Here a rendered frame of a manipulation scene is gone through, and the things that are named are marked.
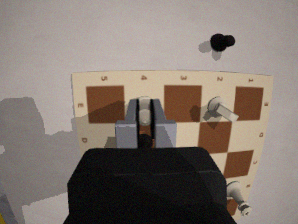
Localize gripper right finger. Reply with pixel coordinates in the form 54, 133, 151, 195
150, 99, 177, 148

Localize brown and cream chessboard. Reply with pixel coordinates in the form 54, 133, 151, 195
72, 70, 274, 201

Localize black pawn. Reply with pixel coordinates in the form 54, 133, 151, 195
138, 134, 153, 148
210, 33, 235, 51

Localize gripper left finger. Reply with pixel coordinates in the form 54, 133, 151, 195
115, 99, 140, 148

